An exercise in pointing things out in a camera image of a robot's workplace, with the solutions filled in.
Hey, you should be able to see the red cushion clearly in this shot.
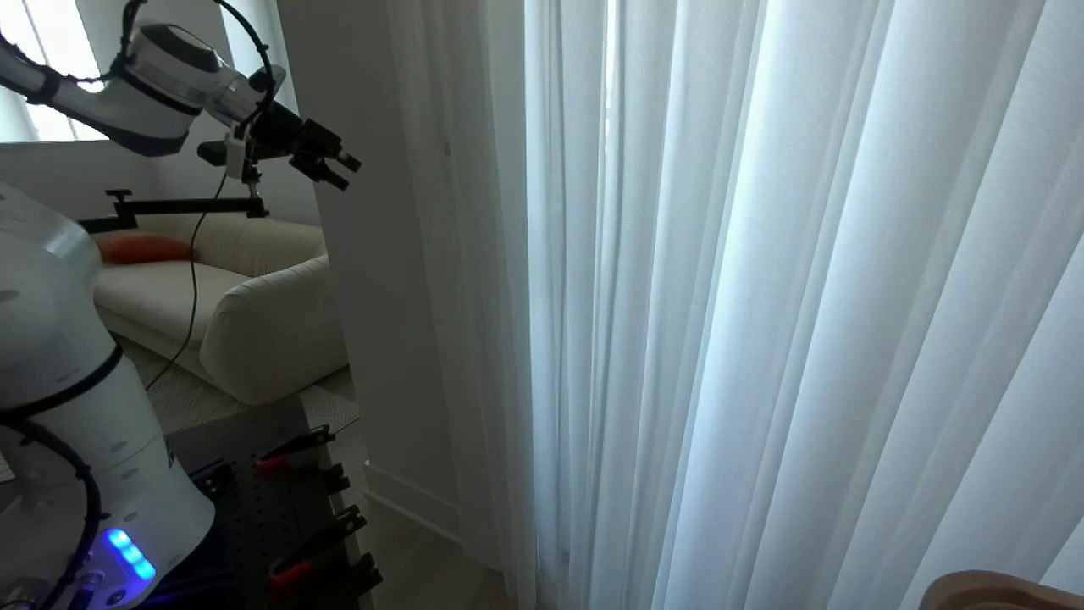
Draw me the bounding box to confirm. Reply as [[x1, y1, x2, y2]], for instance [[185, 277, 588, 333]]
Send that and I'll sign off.
[[99, 232, 198, 272]]

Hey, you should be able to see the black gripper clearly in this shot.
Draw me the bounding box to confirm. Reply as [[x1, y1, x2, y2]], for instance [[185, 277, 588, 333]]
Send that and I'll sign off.
[[239, 103, 364, 193]]

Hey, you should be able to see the black camera mounting bar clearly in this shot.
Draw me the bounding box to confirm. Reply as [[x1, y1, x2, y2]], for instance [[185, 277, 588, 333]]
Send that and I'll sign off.
[[78, 166, 275, 238]]

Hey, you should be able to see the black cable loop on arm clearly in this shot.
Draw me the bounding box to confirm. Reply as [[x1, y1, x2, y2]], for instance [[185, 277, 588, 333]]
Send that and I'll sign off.
[[113, 0, 281, 117]]

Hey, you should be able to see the thin black camera cable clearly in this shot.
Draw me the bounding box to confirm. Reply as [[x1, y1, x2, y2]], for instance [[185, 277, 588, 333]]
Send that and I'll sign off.
[[141, 201, 230, 392]]

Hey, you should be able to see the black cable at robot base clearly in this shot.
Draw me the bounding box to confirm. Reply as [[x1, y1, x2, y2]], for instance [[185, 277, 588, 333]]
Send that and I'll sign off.
[[0, 416, 93, 610]]

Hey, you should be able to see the wooden chair back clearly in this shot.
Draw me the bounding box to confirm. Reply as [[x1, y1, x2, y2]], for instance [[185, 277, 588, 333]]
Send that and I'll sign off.
[[914, 565, 1084, 610]]

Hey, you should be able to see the cream sofa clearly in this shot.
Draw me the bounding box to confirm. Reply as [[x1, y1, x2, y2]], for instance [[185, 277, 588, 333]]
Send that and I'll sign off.
[[90, 213, 353, 410]]

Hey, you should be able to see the red black spring clamp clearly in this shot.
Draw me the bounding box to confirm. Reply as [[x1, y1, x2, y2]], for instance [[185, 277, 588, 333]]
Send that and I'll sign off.
[[249, 425, 353, 502], [264, 505, 384, 599]]

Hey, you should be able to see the bright window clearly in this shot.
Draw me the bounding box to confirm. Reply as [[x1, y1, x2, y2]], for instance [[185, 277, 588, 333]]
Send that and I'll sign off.
[[0, 0, 112, 146]]

